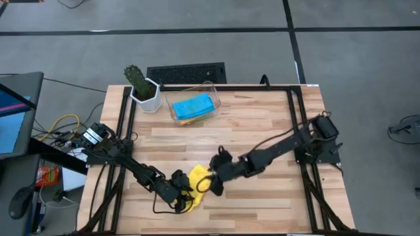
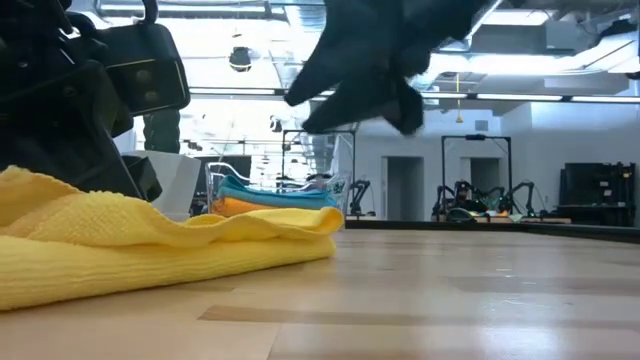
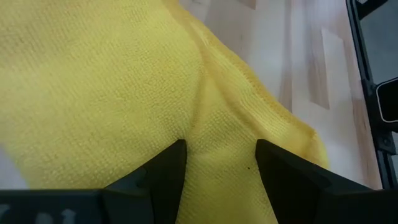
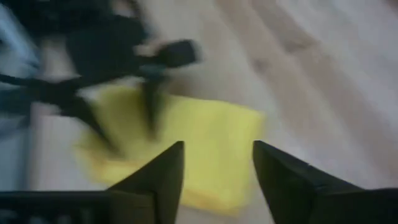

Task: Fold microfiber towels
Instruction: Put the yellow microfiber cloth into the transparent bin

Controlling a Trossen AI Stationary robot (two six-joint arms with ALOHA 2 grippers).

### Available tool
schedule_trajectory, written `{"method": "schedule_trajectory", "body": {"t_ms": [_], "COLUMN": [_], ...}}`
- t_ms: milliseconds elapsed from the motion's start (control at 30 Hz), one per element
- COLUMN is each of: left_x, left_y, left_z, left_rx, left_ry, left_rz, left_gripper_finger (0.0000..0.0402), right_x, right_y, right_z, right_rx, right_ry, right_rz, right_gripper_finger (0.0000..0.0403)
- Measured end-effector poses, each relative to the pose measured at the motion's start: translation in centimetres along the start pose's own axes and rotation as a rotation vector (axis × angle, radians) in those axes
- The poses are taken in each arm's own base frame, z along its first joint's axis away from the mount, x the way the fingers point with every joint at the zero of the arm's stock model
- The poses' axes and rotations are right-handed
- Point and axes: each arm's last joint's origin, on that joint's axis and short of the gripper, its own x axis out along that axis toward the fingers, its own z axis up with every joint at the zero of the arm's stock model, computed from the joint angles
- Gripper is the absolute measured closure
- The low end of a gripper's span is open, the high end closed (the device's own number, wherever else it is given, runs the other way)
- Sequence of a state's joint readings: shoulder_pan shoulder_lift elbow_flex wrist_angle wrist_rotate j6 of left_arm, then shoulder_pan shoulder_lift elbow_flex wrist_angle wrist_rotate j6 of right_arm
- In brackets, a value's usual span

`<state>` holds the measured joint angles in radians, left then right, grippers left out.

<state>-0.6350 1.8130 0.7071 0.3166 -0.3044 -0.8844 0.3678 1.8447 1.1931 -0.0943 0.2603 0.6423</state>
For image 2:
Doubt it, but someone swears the black ceiling-hung camera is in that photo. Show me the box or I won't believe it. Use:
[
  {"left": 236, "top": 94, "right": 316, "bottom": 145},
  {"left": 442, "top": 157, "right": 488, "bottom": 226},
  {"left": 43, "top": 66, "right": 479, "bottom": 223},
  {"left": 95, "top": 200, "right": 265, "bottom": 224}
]
[{"left": 228, "top": 45, "right": 254, "bottom": 73}]

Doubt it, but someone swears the blue microfiber towel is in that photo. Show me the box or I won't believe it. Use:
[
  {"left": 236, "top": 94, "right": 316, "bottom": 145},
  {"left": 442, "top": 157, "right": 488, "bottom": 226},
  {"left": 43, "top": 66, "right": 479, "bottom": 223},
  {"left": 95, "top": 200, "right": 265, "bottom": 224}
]
[{"left": 217, "top": 174, "right": 339, "bottom": 211}]

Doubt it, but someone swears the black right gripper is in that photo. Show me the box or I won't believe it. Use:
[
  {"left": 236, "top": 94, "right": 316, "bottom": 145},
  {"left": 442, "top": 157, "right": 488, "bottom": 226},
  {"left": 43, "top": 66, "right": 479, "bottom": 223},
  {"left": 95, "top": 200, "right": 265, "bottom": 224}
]
[{"left": 283, "top": 0, "right": 494, "bottom": 137}]

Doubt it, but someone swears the person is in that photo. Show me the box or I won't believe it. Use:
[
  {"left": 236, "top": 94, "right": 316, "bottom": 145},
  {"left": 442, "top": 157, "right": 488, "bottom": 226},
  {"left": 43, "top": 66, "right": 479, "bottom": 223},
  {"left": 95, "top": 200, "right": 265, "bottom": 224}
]
[{"left": 449, "top": 180, "right": 484, "bottom": 215}]

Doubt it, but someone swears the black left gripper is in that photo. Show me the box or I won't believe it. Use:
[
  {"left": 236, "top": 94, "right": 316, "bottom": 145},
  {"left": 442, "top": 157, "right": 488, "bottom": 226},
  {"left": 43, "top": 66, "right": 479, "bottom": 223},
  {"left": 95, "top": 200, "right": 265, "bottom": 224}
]
[{"left": 0, "top": 0, "right": 147, "bottom": 200}]

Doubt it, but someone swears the yellow microfiber towel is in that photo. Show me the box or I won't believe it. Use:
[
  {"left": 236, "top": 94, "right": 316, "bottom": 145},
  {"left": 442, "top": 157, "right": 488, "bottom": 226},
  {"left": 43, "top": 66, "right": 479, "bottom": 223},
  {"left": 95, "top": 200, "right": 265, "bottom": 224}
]
[{"left": 0, "top": 165, "right": 345, "bottom": 312}]

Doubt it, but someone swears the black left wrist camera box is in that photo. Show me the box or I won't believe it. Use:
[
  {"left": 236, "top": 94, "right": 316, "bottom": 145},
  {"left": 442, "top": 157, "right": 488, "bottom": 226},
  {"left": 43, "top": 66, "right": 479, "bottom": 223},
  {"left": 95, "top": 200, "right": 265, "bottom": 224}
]
[{"left": 94, "top": 22, "right": 192, "bottom": 118}]

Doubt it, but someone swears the orange microfiber towel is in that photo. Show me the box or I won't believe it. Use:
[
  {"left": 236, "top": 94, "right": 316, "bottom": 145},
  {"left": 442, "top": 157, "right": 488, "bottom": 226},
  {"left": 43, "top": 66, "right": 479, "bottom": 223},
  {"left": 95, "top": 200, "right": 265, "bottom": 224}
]
[{"left": 212, "top": 197, "right": 282, "bottom": 219}]

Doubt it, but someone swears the black storage cabinet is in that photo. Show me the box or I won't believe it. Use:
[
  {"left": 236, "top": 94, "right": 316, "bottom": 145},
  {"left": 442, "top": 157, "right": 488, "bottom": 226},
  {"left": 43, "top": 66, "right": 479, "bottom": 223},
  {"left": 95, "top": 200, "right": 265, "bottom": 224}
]
[{"left": 558, "top": 161, "right": 637, "bottom": 227}]

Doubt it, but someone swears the black metal frame stand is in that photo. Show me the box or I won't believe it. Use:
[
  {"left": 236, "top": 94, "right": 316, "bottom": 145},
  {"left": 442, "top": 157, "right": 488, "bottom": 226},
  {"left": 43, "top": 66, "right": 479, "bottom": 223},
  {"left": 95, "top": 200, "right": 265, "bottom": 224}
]
[{"left": 441, "top": 133, "right": 513, "bottom": 201}]

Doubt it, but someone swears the clear plastic bin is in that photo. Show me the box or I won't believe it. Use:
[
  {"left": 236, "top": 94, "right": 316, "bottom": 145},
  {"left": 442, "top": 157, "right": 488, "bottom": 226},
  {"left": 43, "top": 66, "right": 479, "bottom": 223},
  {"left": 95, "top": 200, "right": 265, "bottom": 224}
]
[{"left": 204, "top": 160, "right": 352, "bottom": 221}]

